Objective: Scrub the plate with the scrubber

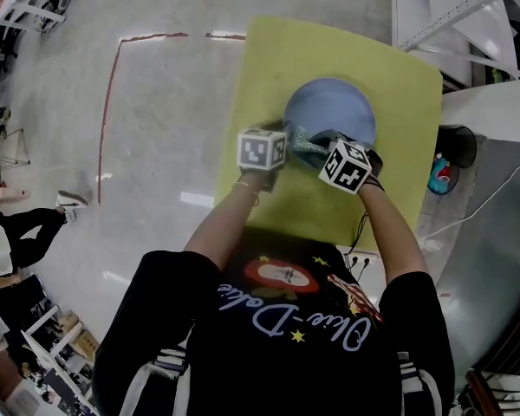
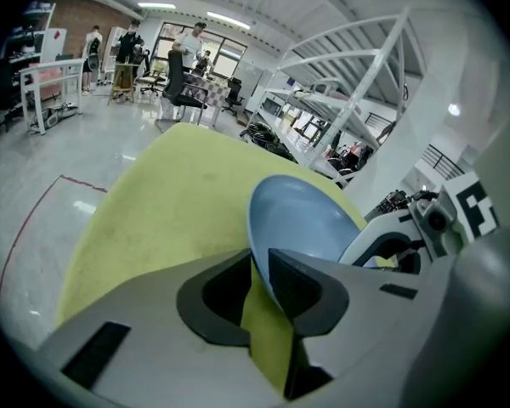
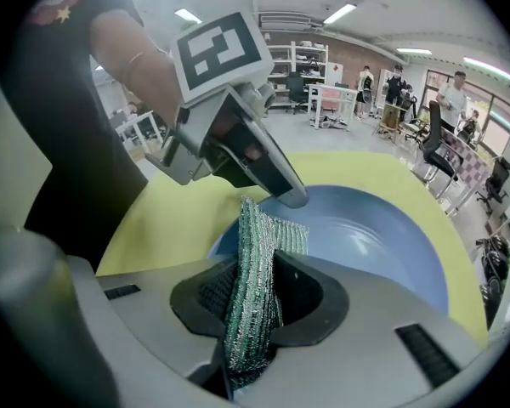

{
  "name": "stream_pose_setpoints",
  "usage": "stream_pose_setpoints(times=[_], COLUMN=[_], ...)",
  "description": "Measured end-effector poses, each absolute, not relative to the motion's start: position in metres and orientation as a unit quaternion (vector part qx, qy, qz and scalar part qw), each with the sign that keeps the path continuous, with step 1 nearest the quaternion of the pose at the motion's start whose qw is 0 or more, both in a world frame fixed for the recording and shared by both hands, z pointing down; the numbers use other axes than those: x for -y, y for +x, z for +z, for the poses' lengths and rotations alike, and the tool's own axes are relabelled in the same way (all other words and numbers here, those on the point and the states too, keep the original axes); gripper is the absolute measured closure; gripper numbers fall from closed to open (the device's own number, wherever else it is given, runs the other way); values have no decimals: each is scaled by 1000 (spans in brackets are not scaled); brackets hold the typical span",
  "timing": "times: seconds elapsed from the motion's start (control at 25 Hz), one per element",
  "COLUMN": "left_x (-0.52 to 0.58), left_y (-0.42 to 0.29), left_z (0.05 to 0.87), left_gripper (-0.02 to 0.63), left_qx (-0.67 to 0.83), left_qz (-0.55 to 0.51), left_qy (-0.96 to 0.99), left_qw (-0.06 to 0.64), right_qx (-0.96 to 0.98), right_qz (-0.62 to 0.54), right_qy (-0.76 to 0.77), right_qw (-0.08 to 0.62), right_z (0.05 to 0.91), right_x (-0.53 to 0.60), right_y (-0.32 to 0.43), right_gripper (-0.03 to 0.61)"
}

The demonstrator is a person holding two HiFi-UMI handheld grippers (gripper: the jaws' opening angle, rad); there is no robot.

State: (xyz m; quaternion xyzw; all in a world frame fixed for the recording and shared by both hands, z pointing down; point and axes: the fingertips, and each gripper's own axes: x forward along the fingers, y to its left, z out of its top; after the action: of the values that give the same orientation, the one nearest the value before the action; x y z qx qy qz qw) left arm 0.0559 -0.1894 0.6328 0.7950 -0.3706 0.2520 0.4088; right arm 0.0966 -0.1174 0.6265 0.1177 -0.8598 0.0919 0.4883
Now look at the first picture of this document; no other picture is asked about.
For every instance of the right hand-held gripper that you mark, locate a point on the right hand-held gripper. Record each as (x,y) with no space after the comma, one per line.
(346,165)

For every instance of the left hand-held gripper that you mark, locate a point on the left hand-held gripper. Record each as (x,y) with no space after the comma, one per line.
(260,147)

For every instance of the blue round plate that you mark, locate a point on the blue round plate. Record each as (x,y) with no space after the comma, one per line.
(330,110)

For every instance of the person's right forearm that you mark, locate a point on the person's right forearm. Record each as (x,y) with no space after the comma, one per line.
(390,232)

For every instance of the person's left forearm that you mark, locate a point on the person's left forearm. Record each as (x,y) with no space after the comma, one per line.
(225,221)

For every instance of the colourful toy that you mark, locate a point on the colourful toy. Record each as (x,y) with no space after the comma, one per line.
(440,175)

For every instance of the white power strip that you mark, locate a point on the white power strip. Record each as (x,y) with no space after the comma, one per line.
(360,260)

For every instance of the yellow-green table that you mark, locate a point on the yellow-green table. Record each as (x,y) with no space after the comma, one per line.
(312,59)

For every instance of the black waste bin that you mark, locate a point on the black waste bin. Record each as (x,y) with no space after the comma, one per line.
(455,145)

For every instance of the person's black printed shirt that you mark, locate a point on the person's black printed shirt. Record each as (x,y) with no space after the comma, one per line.
(277,336)

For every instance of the white metal rack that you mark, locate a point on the white metal rack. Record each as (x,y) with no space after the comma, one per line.
(468,20)

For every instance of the white shelf frame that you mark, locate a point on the white shelf frame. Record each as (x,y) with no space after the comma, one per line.
(30,2)

